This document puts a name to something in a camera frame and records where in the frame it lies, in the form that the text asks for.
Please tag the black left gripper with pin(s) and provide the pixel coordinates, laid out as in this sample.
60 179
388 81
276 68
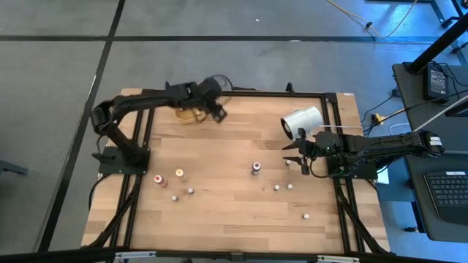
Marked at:
206 93

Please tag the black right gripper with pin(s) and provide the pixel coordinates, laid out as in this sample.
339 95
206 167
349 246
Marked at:
325 144

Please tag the large purple food coloring bottle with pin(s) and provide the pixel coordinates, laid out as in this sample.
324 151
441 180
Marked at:
256 168

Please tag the large yellow food coloring bottle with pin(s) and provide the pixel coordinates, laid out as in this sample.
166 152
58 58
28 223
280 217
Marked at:
180 173

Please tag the large red-orange food coloring bottle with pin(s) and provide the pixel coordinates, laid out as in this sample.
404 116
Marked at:
159 179

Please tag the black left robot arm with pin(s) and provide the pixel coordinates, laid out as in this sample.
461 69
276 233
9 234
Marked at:
146 100

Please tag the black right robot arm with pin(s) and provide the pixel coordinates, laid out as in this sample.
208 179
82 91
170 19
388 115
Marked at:
384 144

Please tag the yellow plastic basket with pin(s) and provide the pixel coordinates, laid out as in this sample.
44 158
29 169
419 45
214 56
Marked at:
186 117

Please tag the yellow power plug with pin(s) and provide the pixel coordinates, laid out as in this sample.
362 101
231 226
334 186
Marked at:
377 118

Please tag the black side desk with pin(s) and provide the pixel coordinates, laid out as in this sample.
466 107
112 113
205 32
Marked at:
406 84

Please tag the grey thin rod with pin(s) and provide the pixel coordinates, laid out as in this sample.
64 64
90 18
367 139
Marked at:
438 114

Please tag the black power adapter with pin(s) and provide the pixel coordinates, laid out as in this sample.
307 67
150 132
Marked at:
436 82

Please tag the black keyboard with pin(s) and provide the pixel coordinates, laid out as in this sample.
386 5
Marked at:
449 191

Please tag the black slanted pole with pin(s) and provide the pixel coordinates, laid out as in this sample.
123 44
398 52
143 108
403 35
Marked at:
438 42

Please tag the grey furniture leg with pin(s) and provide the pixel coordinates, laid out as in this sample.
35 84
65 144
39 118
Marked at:
11 168

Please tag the black aluminium table frame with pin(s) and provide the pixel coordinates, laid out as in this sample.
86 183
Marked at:
256 94

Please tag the black camera rig bar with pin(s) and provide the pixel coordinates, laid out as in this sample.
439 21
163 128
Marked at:
55 255

